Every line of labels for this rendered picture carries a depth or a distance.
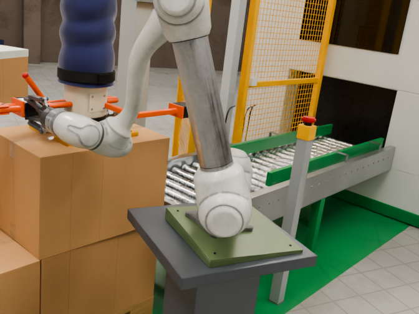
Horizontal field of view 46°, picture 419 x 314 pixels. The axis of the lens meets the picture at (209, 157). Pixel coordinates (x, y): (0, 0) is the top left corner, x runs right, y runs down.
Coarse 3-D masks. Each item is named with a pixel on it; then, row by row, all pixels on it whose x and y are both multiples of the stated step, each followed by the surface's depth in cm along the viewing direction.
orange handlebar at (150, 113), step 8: (112, 96) 211; (0, 104) 174; (8, 104) 178; (48, 104) 185; (56, 104) 187; (64, 104) 190; (72, 104) 192; (112, 104) 196; (0, 112) 172; (8, 112) 174; (144, 112) 189; (152, 112) 192; (160, 112) 195; (168, 112) 199; (176, 112) 202
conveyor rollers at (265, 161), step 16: (320, 144) 390; (336, 144) 399; (256, 160) 331; (272, 160) 334; (288, 160) 337; (176, 176) 281; (192, 176) 285; (256, 176) 299; (176, 192) 258; (192, 192) 261
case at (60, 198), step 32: (0, 128) 195; (0, 160) 191; (32, 160) 172; (64, 160) 176; (96, 160) 186; (128, 160) 197; (160, 160) 210; (0, 192) 195; (32, 192) 175; (64, 192) 179; (96, 192) 190; (128, 192) 202; (160, 192) 216; (0, 224) 200; (32, 224) 179; (64, 224) 184; (96, 224) 195; (128, 224) 208
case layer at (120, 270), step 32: (0, 256) 180; (32, 256) 182; (64, 256) 188; (96, 256) 201; (128, 256) 215; (0, 288) 171; (32, 288) 181; (64, 288) 193; (96, 288) 206; (128, 288) 221
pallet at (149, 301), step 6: (144, 300) 232; (150, 300) 235; (132, 306) 227; (138, 306) 230; (144, 306) 233; (150, 306) 237; (120, 312) 222; (126, 312) 224; (132, 312) 228; (138, 312) 231; (144, 312) 234; (150, 312) 238
